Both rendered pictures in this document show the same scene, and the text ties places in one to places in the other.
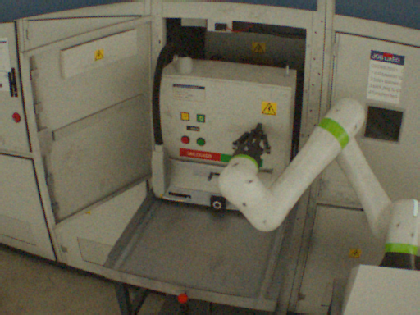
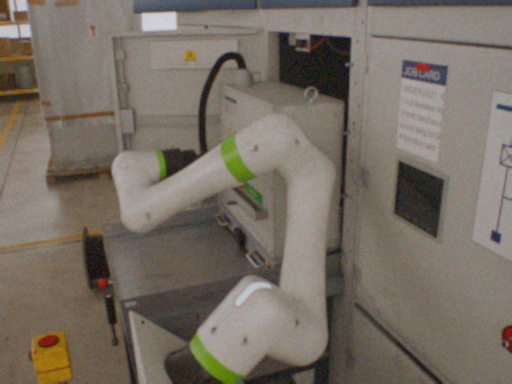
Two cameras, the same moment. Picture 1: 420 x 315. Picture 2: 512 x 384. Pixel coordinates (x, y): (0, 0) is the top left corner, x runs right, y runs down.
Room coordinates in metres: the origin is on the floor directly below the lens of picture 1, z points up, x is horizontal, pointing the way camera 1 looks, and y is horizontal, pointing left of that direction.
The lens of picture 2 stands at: (0.66, -1.31, 1.63)
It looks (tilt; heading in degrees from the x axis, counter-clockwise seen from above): 20 degrees down; 54
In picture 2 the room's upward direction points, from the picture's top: 1 degrees counter-clockwise
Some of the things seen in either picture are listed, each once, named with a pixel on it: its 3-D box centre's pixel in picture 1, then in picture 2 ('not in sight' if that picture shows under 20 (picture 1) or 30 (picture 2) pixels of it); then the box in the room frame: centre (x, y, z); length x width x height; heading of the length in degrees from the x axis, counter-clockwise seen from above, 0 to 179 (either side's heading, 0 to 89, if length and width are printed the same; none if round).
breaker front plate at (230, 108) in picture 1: (220, 142); (243, 167); (1.54, -0.04, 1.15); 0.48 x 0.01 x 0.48; 75
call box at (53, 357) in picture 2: not in sight; (52, 357); (0.81, -0.24, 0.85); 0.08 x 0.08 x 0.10; 75
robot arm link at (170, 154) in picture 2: (244, 164); (172, 166); (1.25, -0.11, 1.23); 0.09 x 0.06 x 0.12; 75
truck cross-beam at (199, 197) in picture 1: (220, 198); (249, 235); (1.56, -0.04, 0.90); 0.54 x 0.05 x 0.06; 75
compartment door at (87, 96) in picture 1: (95, 118); (191, 121); (1.62, 0.45, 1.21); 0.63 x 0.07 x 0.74; 139
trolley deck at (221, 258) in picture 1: (211, 233); (212, 262); (1.42, -0.01, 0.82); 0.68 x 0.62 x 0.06; 165
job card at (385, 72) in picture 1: (385, 77); (419, 110); (1.57, -0.68, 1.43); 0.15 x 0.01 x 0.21; 75
